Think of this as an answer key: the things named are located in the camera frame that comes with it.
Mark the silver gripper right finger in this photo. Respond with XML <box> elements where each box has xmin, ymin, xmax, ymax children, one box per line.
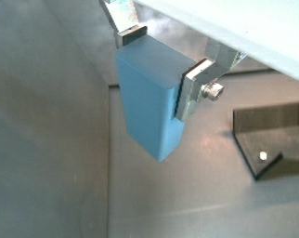
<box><xmin>175</xmin><ymin>39</ymin><xmax>246</xmax><ymax>122</ymax></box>

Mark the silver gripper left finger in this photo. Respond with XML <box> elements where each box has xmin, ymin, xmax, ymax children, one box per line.
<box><xmin>99</xmin><ymin>0</ymin><xmax>148</xmax><ymax>48</ymax></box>

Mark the blue rectangular block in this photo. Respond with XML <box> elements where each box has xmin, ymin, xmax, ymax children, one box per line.
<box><xmin>115</xmin><ymin>35</ymin><xmax>195</xmax><ymax>161</ymax></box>

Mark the black curved block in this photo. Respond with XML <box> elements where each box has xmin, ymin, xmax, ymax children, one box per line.
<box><xmin>234</xmin><ymin>101</ymin><xmax>299</xmax><ymax>180</ymax></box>

